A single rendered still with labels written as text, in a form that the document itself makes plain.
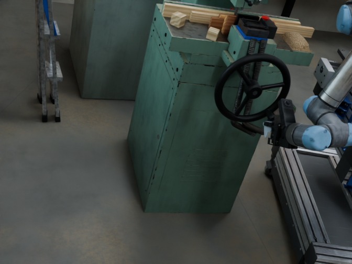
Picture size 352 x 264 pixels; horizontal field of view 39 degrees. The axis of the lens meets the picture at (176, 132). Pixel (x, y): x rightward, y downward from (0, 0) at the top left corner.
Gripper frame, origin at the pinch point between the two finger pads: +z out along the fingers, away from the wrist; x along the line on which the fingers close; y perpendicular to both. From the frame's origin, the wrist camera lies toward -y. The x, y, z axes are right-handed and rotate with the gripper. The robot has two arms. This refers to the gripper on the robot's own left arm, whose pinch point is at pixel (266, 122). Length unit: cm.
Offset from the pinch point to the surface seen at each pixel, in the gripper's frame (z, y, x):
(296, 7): 266, -97, 162
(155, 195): 51, 40, -26
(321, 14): 270, -95, 194
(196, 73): 18.1, -16.0, -22.6
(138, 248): 38, 60, -35
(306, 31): 23, -38, 27
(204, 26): 21.8, -34.3, -20.0
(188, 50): 13.6, -23.9, -28.4
